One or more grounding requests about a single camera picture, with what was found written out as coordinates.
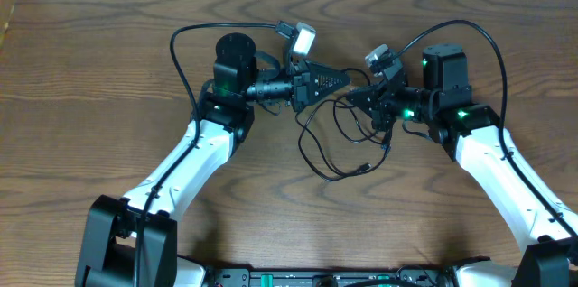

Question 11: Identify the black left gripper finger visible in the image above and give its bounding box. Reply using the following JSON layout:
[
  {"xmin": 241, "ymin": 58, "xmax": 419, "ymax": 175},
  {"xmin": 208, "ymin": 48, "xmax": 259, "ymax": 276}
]
[
  {"xmin": 311, "ymin": 83, "xmax": 347, "ymax": 105},
  {"xmin": 306, "ymin": 60, "xmax": 351, "ymax": 87}
]

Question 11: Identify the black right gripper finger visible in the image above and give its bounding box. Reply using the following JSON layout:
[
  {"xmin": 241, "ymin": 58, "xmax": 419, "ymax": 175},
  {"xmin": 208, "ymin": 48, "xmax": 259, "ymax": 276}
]
[
  {"xmin": 350, "ymin": 97, "xmax": 375, "ymax": 119},
  {"xmin": 345, "ymin": 86, "xmax": 375, "ymax": 100}
]

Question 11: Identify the black USB cable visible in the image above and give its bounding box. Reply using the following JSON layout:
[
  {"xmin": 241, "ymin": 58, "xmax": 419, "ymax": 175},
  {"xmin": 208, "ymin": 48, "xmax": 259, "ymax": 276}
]
[
  {"xmin": 294, "ymin": 67, "xmax": 393, "ymax": 182},
  {"xmin": 331, "ymin": 95, "xmax": 393, "ymax": 175}
]

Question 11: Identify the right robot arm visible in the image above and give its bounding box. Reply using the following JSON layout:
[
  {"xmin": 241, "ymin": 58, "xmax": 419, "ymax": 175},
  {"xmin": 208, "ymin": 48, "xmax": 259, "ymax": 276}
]
[{"xmin": 346, "ymin": 44, "xmax": 577, "ymax": 286}]

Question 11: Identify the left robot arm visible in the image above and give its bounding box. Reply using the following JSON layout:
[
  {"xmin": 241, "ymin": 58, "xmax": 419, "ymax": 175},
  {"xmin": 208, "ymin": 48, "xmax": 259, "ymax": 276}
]
[{"xmin": 74, "ymin": 32, "xmax": 350, "ymax": 286}]

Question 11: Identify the right camera cable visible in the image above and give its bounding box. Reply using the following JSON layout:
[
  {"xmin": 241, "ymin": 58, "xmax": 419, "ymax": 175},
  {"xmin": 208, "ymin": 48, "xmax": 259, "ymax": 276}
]
[{"xmin": 392, "ymin": 19, "xmax": 578, "ymax": 238}]

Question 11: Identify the camera cable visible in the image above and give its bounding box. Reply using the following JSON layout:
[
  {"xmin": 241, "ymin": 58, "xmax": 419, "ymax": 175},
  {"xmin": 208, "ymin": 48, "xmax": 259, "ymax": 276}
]
[
  {"xmin": 133, "ymin": 23, "xmax": 279, "ymax": 287},
  {"xmin": 392, "ymin": 19, "xmax": 578, "ymax": 238}
]

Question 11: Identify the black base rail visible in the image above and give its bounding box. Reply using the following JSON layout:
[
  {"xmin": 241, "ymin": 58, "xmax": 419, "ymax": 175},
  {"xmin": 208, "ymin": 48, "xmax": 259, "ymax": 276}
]
[{"xmin": 175, "ymin": 257, "xmax": 457, "ymax": 287}]

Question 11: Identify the left camera cable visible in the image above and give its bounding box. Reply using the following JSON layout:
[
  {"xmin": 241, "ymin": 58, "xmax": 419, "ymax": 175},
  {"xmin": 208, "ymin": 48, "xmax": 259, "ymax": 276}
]
[{"xmin": 133, "ymin": 23, "xmax": 279, "ymax": 287}]

